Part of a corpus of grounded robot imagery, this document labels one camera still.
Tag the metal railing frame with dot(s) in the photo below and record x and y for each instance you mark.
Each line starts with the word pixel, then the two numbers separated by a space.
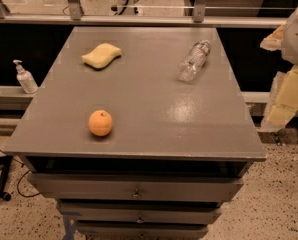
pixel 74 12

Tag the grey drawer cabinet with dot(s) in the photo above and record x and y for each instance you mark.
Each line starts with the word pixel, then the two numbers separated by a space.
pixel 177 150

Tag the clear plastic water bottle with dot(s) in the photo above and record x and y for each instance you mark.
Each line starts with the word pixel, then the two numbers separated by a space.
pixel 191 65

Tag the yellow sponge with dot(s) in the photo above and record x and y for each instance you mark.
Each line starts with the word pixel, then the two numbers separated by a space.
pixel 101 56

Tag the orange fruit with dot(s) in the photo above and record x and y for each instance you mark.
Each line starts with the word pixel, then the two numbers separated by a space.
pixel 100 123

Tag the black chair leg with caster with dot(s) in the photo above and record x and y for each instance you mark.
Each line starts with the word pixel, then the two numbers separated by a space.
pixel 5 163

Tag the white pump dispenser bottle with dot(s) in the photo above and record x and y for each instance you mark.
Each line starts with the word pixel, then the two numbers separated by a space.
pixel 25 78

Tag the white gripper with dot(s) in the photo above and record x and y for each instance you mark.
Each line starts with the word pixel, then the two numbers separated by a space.
pixel 297 39

